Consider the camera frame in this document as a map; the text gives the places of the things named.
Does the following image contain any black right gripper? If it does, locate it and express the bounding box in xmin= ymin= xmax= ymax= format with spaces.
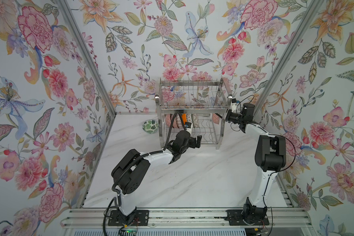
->
xmin=215 ymin=111 xmax=244 ymax=125

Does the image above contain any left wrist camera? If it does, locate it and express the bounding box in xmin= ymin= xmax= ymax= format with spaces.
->
xmin=184 ymin=122 xmax=192 ymax=135

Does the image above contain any dark patterned bowl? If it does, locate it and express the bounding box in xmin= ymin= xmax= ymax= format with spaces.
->
xmin=171 ymin=115 xmax=178 ymax=128

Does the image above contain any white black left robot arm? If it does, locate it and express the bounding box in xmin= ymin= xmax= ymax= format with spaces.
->
xmin=111 ymin=130 xmax=202 ymax=217

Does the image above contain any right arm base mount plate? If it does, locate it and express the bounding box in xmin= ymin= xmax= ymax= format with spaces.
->
xmin=224 ymin=209 xmax=269 ymax=227

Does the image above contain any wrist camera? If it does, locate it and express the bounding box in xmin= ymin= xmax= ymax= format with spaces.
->
xmin=184 ymin=122 xmax=192 ymax=135
xmin=231 ymin=98 xmax=238 ymax=113

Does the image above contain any dark floral bowl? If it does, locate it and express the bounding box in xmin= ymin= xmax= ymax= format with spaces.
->
xmin=165 ymin=114 xmax=171 ymax=128

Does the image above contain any steel two-tier dish rack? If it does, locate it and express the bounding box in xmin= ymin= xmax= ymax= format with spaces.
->
xmin=155 ymin=78 xmax=233 ymax=149

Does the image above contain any dark speckled pattern bowl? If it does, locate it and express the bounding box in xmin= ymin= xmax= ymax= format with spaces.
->
xmin=212 ymin=114 xmax=221 ymax=124

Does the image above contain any green leaf pattern bowl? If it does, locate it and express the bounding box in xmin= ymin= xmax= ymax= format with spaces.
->
xmin=142 ymin=120 xmax=159 ymax=134

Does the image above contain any black corrugated left cable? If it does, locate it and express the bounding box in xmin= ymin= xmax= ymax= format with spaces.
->
xmin=102 ymin=112 xmax=186 ymax=236

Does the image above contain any plain white bowl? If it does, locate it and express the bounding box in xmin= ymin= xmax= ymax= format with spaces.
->
xmin=182 ymin=114 xmax=187 ymax=124

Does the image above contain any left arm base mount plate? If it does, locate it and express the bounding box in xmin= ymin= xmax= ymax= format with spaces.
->
xmin=107 ymin=209 xmax=149 ymax=226

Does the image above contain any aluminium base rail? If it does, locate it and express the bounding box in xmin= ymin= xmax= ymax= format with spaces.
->
xmin=61 ymin=207 xmax=313 ymax=229

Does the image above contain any white lattice pattern bowl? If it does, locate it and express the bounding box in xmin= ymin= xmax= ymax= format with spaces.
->
xmin=192 ymin=114 xmax=200 ymax=128

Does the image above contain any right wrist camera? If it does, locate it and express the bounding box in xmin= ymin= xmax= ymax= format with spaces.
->
xmin=231 ymin=98 xmax=238 ymax=113

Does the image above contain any pale green patterned bowl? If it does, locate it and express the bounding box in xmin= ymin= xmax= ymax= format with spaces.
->
xmin=186 ymin=114 xmax=194 ymax=127

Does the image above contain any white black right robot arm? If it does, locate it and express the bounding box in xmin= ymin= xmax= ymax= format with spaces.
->
xmin=225 ymin=99 xmax=286 ymax=224

